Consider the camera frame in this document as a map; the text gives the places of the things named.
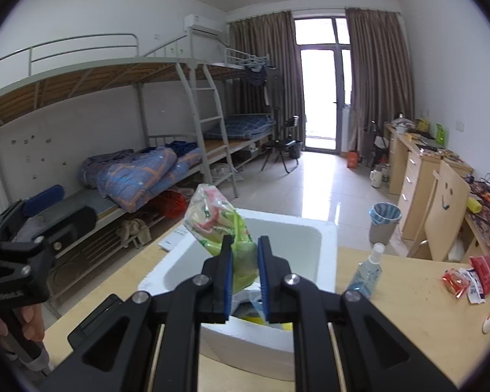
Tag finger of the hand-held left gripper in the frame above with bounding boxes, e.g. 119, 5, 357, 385
0, 199, 30, 234
0, 205, 97, 263

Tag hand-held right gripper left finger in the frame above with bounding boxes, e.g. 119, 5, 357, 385
37, 234, 235, 392

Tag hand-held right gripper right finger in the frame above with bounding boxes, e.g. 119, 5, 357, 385
257, 235, 461, 392

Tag white foam box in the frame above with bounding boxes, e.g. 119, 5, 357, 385
137, 208, 338, 383

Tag green pink plastic snack bag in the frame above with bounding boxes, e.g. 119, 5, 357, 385
184, 184, 258, 295

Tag person's left hand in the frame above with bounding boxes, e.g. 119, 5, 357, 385
0, 303, 46, 354

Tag blue cushion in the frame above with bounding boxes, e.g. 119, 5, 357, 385
22, 185, 65, 218

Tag white remote control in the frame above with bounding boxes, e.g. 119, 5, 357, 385
158, 226, 189, 251

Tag black flat device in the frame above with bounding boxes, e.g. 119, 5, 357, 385
67, 293, 125, 361

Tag red plastic bag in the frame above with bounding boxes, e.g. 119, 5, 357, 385
153, 189, 189, 220

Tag clear spray bottle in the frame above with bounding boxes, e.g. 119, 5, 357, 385
347, 243, 386, 300

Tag grey trash bin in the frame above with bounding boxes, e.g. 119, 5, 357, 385
368, 203, 402, 245

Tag black folding chair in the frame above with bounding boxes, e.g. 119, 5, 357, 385
260, 115, 305, 174

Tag folded blue plaid bedding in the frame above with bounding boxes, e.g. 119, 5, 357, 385
204, 114, 277, 140

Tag large grey metal bunk bed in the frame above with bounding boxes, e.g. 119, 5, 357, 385
0, 33, 239, 319

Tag black cart with bag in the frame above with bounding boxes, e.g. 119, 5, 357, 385
363, 122, 391, 169

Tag small grey metal bunk bed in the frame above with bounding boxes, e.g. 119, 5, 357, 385
188, 33, 278, 176

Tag wooden desk with drawers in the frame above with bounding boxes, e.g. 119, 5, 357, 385
384, 122, 474, 242

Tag small orange-red snack packet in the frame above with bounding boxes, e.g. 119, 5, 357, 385
441, 269, 471, 299

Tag wooden chair with smiley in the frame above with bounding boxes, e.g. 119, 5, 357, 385
408, 159, 471, 262

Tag glass balcony door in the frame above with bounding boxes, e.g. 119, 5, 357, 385
294, 16, 352, 155

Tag hanging dark clothes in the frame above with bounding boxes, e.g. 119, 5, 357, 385
244, 62, 282, 109

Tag white crumpled wrapper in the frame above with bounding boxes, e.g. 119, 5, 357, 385
465, 269, 487, 305

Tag large red snack packet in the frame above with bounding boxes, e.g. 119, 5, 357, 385
469, 255, 490, 293

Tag brown curtain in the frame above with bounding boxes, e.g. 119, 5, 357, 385
345, 7, 415, 158
228, 10, 305, 150

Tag white air conditioner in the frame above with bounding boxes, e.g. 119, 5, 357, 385
184, 14, 221, 36

